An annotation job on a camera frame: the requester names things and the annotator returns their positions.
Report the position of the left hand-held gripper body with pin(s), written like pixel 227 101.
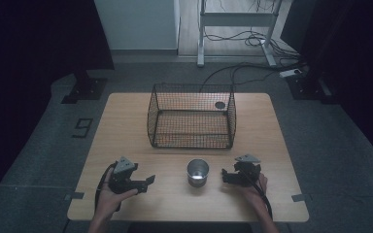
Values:
pixel 120 181

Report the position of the black round table grommet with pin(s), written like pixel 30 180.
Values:
pixel 220 105

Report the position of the silver metal cup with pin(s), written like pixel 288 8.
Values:
pixel 197 171

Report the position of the grey tape piece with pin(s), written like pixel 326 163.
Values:
pixel 298 197
pixel 75 195

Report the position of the dark curtain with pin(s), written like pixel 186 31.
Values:
pixel 29 48
pixel 353 48

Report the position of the white power strip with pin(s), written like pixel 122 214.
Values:
pixel 289 73

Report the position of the black stand base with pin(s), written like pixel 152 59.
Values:
pixel 87 89
pixel 307 87

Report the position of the person's right hand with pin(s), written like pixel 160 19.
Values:
pixel 255 193

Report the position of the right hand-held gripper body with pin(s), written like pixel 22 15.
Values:
pixel 246 170

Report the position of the white desk frame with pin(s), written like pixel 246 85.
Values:
pixel 236 19

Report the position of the person's left hand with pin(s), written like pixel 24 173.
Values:
pixel 109 201

